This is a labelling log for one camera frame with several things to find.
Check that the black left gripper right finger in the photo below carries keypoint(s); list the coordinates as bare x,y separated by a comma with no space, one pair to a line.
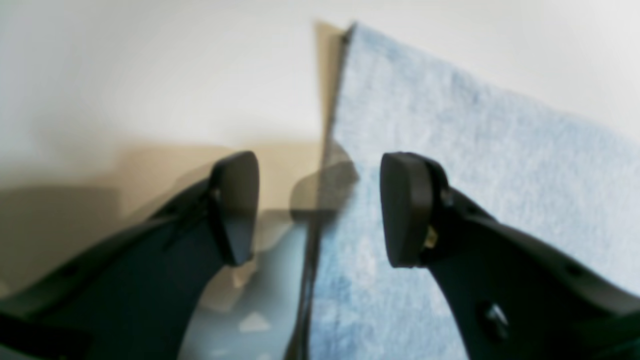
513,297

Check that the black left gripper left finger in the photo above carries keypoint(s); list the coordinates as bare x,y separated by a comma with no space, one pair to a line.
131,296

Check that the grey T-shirt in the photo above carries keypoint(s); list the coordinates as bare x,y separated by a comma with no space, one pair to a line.
564,180

